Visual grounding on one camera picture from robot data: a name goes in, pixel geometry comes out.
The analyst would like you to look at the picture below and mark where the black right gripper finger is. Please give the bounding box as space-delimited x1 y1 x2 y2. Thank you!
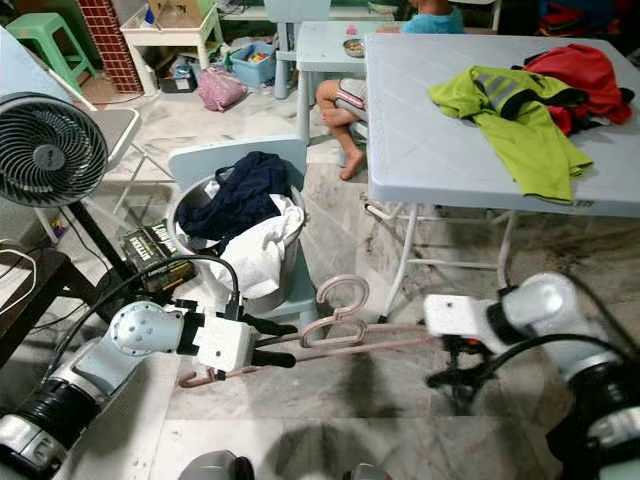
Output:
423 365 486 393

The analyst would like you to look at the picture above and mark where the pale pink plastic hanger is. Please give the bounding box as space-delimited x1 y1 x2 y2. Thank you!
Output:
178 274 433 389

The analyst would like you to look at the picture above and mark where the navy blue garment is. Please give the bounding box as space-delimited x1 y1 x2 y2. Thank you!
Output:
180 151 291 256

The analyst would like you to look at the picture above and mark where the lime green shirt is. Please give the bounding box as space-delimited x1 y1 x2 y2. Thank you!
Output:
427 64 596 205

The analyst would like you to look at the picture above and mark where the white garment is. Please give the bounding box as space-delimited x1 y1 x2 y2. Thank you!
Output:
220 193 306 301

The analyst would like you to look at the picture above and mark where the grey robot left leg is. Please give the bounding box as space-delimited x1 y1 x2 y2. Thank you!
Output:
178 450 256 480

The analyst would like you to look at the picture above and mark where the grey robot leg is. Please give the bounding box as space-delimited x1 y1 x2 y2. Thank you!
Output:
178 450 256 480
345 464 391 480

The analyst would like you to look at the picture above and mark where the green printed cardboard box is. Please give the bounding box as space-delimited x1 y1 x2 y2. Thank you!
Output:
120 222 196 294

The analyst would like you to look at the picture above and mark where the grey robot right leg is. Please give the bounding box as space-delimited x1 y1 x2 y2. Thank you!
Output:
345 464 391 480

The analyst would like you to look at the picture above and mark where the round metal basin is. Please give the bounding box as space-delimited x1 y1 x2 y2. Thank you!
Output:
175 178 306 316

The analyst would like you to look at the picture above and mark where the dark wooden table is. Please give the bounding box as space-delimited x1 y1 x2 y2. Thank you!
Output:
0 243 81 401

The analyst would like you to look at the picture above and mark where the light blue plastic chair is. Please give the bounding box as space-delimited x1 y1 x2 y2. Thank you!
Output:
168 135 316 326
265 0 336 101

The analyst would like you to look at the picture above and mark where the light grey plastic folding table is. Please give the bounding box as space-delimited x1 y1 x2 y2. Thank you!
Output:
363 32 640 321

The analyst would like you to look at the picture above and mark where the child in teal shirt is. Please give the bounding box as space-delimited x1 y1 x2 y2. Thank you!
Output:
315 0 466 183

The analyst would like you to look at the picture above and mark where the pink cloth bag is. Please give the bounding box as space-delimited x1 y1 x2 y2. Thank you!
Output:
195 63 249 113

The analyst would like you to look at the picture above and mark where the grey metal folding chair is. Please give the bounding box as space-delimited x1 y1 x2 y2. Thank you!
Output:
85 105 173 216

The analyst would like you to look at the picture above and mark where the black standing fan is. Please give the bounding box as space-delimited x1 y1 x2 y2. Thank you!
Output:
0 92 136 301

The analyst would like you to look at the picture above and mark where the blue plastic bin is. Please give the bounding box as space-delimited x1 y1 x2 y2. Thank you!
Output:
226 40 279 89

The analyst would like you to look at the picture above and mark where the small light blue table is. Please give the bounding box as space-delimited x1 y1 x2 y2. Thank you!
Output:
295 20 391 141

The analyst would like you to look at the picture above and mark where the small metal bowl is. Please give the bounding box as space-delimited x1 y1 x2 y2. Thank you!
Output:
340 37 368 59

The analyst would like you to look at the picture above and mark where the red garment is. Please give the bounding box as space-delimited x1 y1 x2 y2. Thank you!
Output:
522 42 636 137

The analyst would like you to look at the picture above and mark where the red brick column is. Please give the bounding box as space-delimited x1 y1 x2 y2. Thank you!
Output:
75 0 146 96

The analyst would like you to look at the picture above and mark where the brown cardboard box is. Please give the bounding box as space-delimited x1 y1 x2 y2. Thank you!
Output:
145 0 211 29

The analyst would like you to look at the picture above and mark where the green plastic stool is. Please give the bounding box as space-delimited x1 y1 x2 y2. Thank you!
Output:
10 12 96 86

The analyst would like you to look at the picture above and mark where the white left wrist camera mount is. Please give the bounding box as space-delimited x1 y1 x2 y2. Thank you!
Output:
192 309 259 376

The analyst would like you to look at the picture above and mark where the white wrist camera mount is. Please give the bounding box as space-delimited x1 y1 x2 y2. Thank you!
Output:
423 293 501 359
192 309 259 376

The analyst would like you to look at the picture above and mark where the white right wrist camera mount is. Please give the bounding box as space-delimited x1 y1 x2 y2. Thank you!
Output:
423 293 501 359

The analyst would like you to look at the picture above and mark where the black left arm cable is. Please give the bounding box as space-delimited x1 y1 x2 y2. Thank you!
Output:
50 255 246 401

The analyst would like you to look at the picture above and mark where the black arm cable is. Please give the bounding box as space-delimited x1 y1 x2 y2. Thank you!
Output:
470 333 631 411
50 255 246 401

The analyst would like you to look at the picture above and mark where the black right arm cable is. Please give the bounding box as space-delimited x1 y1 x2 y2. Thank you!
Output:
470 333 631 411

